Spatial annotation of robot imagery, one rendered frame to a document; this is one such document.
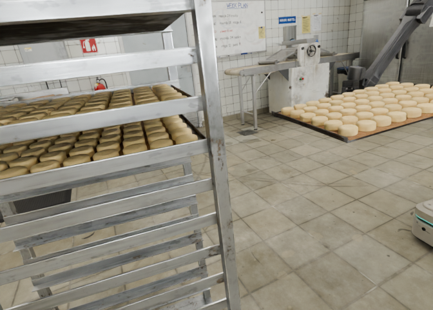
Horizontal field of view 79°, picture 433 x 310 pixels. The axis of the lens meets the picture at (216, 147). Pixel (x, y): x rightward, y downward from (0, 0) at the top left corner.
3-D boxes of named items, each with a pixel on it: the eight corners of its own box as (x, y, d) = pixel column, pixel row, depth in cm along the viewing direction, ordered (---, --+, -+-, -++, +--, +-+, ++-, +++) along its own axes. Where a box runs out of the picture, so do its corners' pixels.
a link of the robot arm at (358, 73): (373, 93, 124) (359, 89, 132) (380, 67, 119) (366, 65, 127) (351, 94, 122) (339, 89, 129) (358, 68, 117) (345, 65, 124)
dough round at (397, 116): (402, 116, 79) (403, 110, 78) (408, 122, 75) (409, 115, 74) (383, 118, 80) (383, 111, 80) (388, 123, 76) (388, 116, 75)
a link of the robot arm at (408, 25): (437, 10, 113) (413, 11, 123) (430, 2, 111) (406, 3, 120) (372, 98, 125) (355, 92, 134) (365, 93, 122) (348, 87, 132)
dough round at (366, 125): (352, 130, 75) (352, 124, 74) (360, 125, 78) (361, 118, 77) (371, 133, 71) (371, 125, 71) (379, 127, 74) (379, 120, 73)
